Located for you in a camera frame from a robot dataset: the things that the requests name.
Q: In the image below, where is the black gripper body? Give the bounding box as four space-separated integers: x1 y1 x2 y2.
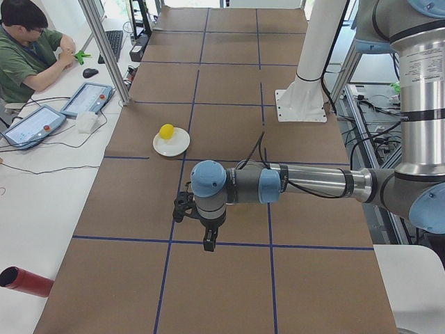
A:
200 218 223 231

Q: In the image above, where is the yellow lemon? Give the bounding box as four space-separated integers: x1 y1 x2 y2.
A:
159 124 175 140

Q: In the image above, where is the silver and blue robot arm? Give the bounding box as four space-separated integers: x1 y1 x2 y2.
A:
173 1 444 251

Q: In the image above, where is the white plate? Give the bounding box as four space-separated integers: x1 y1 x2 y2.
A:
152 127 191 157

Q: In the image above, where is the far blue teach pendant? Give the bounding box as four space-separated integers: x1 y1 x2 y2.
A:
60 82 113 118

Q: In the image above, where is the blue teach pendant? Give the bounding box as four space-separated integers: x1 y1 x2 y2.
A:
60 82 113 118
1 105 66 150

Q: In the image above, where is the black box device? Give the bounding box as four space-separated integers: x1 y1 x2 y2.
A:
129 34 149 63

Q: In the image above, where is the black computer mouse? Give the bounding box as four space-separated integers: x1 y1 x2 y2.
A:
82 68 99 79

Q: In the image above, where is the red cylinder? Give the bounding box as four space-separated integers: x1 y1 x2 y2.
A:
1 267 54 298

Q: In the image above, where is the near blue teach pendant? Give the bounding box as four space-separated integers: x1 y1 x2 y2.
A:
1 105 66 150

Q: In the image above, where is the black keyboard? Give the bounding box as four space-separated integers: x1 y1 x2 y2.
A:
105 30 123 62

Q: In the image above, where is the green toy object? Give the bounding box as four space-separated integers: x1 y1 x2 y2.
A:
74 50 92 65

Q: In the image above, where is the person in green shirt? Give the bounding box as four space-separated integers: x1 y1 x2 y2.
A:
1 1 76 104

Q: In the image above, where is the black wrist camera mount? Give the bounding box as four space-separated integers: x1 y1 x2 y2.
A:
172 181 200 223

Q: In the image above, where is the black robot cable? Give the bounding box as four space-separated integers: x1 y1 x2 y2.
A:
236 130 348 199

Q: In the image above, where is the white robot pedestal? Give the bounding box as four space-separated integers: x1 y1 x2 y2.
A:
275 0 348 122

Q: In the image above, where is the aluminium frame post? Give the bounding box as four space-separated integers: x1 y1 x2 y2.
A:
79 0 130 106

